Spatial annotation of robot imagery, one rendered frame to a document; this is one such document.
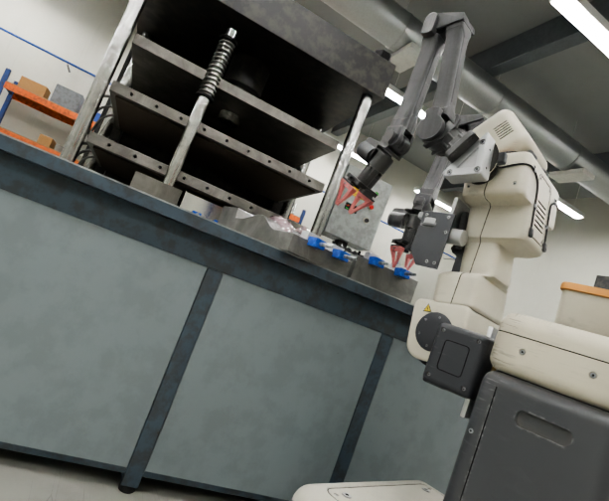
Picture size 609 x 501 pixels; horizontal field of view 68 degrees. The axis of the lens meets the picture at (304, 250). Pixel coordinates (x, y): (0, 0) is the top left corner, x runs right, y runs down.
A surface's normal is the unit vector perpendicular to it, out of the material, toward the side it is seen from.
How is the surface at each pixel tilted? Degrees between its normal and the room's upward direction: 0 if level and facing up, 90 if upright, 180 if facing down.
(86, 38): 90
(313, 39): 90
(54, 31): 90
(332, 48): 90
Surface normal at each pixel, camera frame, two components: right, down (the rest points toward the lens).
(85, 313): 0.35, 0.03
